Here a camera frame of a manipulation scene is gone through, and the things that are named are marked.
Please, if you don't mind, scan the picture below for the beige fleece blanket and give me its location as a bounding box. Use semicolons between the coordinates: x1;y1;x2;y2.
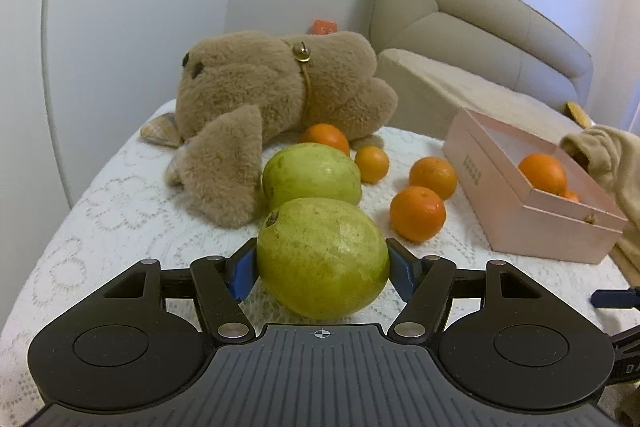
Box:
558;125;640;427

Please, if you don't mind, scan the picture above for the white wardrobe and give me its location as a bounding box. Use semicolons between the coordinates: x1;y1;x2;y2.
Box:
0;0;246;228

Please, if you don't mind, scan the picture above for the white lace tablecloth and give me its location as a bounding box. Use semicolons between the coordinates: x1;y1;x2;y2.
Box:
0;99;640;427

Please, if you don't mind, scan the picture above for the beige padded headboard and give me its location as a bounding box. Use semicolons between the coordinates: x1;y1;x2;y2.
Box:
369;0;594;108

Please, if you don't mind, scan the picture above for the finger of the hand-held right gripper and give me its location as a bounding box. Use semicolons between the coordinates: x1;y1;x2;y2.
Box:
591;287;640;308

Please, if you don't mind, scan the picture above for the beige covered mattress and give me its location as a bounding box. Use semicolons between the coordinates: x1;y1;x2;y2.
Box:
376;48;583;142

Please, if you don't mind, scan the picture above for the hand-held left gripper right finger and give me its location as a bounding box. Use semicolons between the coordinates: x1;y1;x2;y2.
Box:
386;238;547;344

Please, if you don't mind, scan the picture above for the pink cardboard box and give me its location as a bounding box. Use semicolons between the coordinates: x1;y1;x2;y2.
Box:
443;107;629;265

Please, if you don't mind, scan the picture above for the green guava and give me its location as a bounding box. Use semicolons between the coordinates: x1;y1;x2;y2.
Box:
262;143;363;210
256;198;391;320

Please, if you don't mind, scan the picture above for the brown plush teddy bear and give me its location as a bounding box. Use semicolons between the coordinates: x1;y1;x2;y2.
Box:
139;31;399;228

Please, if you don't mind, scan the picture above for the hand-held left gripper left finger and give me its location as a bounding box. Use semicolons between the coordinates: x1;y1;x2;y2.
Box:
100;238;258;341

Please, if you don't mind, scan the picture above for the small tangerine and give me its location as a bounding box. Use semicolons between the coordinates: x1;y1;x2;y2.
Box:
354;146;390;184

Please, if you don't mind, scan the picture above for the brown round object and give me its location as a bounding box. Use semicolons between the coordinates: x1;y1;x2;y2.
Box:
565;101;591;128

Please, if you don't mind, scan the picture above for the large orange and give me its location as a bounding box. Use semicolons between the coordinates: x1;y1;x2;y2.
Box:
518;153;568;196

